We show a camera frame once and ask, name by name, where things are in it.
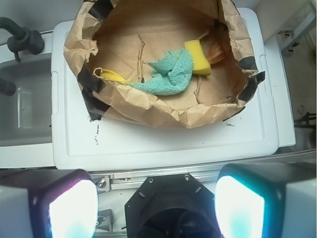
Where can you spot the yellow cloth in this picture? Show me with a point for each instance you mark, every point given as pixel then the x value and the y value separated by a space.
pixel 113 76

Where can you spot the white sink basin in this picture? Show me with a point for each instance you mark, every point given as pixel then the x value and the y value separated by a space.
pixel 25 116

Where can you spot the yellow sponge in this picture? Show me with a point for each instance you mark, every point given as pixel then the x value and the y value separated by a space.
pixel 200 62

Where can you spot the blue terry cloth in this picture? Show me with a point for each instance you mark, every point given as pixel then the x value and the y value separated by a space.
pixel 171 74

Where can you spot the crumpled brown paper bag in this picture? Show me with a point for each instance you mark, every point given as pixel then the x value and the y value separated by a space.
pixel 123 35

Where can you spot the aluminium extrusion rail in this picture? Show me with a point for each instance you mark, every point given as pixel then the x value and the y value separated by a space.
pixel 133 179

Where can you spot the black octagonal mount plate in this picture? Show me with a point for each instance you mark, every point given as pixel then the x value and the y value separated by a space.
pixel 172 206

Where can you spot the black faucet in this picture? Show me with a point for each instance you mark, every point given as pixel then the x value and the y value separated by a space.
pixel 22 39

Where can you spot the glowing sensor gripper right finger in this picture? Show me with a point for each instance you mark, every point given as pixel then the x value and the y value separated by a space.
pixel 267 200

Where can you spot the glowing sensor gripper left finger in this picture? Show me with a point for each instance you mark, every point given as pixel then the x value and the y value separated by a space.
pixel 47 203

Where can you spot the white plastic bin lid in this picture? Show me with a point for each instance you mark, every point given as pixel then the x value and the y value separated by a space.
pixel 109 144

